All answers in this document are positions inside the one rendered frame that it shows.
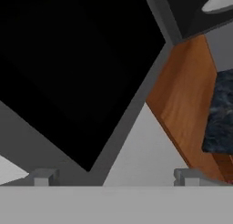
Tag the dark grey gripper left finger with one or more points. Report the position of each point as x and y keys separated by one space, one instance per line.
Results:
x=45 y=176

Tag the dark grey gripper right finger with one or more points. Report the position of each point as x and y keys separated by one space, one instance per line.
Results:
x=189 y=177

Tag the brown wooden cupboard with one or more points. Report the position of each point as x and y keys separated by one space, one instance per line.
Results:
x=182 y=97

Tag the white round plate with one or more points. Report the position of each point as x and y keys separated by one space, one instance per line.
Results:
x=220 y=3

